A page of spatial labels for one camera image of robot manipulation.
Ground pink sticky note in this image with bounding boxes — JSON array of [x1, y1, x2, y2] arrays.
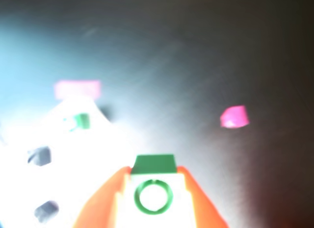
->
[[53, 80, 102, 101]]

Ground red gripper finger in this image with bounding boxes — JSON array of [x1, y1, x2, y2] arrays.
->
[[176, 165, 230, 228], [72, 166, 132, 228]]

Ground green cube with ring mark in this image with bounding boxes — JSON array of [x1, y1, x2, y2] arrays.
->
[[70, 113, 91, 130], [115, 154, 197, 228]]

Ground black cube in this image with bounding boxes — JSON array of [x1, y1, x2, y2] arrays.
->
[[27, 146, 52, 167], [34, 201, 60, 224]]

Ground small pink block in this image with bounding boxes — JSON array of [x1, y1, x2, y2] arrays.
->
[[219, 105, 250, 129]]

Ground white paper grid sheet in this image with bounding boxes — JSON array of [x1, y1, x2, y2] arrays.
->
[[0, 95, 148, 228]]

